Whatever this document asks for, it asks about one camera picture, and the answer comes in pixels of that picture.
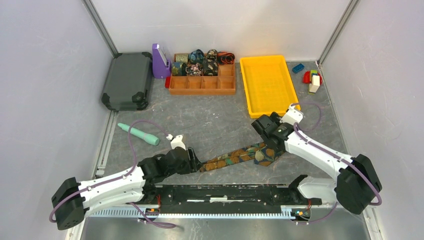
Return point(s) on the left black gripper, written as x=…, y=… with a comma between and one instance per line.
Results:
x=192, y=165

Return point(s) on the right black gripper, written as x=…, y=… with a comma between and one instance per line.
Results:
x=275, y=117

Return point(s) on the orange blue floral tie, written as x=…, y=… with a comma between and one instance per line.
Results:
x=259, y=153

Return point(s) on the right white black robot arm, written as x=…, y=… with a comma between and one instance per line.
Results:
x=353, y=182

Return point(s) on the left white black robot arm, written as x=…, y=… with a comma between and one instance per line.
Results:
x=74, y=201

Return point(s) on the yellow plastic tray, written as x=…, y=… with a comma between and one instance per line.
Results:
x=267, y=84

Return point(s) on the teal green pen tool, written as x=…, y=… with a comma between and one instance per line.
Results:
x=147, y=137

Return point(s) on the cream toy block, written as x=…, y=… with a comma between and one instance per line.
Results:
x=314, y=84

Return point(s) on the red toy block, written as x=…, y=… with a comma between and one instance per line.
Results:
x=307, y=78

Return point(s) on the blue toy brick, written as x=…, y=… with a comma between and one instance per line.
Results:
x=298, y=68

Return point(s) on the orange compartment organizer box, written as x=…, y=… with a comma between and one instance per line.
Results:
x=222, y=84

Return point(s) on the small red block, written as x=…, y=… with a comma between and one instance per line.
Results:
x=167, y=82

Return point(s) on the orange black rolled tie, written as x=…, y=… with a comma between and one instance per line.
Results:
x=225, y=58

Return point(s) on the black floral rolled tie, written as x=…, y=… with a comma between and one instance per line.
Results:
x=210, y=67

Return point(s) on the pink floral rolled tie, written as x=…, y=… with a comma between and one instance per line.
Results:
x=194, y=70

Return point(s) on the teal navy rolled tie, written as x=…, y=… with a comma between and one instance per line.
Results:
x=179, y=69

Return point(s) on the dark grey suitcase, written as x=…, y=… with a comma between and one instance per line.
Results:
x=128, y=82

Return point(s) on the purple dispenser stand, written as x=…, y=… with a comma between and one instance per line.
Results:
x=161, y=65

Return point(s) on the black yellow rolled tie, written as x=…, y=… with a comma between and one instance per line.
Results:
x=212, y=55

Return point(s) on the olive patterned rolled tie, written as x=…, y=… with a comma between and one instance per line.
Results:
x=181, y=58

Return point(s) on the dark blue rolled tie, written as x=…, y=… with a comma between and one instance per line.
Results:
x=196, y=57

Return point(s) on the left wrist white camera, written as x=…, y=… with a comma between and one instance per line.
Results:
x=176, y=141

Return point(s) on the wrist white camera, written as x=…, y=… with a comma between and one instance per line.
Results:
x=292, y=115
x=176, y=141

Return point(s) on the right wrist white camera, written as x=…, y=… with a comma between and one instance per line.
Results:
x=292, y=115

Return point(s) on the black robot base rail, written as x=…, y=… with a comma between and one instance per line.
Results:
x=226, y=199

